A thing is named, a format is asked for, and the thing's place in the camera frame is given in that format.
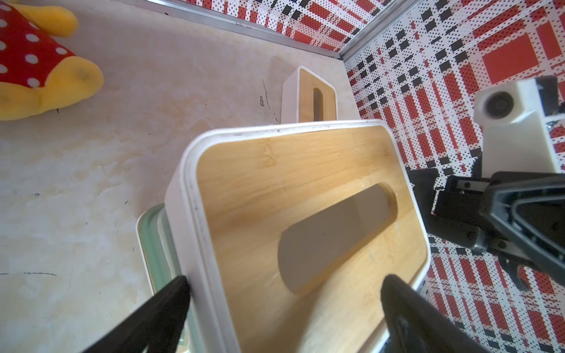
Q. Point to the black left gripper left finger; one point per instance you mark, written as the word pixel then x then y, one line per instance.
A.
pixel 155 327

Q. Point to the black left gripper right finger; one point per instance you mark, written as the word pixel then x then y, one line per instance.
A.
pixel 414 325

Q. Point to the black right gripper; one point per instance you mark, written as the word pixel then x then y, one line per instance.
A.
pixel 511 215

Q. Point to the mint green square tissue box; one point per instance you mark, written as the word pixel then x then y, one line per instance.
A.
pixel 162 266

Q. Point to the white bamboo-lid tissue box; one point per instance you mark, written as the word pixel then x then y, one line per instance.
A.
pixel 236 191

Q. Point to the white bamboo-lid box right corner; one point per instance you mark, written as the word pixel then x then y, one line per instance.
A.
pixel 306 97

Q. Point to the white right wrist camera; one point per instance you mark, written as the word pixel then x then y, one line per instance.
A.
pixel 514 118

